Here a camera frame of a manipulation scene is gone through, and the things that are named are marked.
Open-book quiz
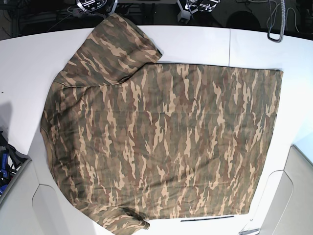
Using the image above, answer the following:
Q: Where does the camouflage T-shirt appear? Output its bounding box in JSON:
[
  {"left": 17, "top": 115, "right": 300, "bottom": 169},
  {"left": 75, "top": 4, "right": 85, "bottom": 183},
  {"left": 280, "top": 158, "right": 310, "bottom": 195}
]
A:
[{"left": 40, "top": 14, "right": 283, "bottom": 235}]

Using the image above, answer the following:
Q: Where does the grey looped cable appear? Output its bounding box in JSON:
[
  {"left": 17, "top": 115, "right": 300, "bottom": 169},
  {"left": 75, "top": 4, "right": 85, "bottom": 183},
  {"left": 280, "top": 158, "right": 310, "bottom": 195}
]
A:
[{"left": 266, "top": 0, "right": 300, "bottom": 43}]

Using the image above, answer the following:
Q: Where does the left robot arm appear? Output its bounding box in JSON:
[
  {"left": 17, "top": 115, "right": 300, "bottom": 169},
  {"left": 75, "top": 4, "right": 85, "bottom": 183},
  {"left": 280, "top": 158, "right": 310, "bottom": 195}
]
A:
[{"left": 177, "top": 0, "right": 221, "bottom": 23}]

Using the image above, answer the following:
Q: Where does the blue and black cable bundle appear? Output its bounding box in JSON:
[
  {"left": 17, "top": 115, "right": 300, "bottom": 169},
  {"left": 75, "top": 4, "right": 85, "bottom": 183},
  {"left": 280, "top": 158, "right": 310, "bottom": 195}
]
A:
[{"left": 0, "top": 129, "right": 25, "bottom": 196}]

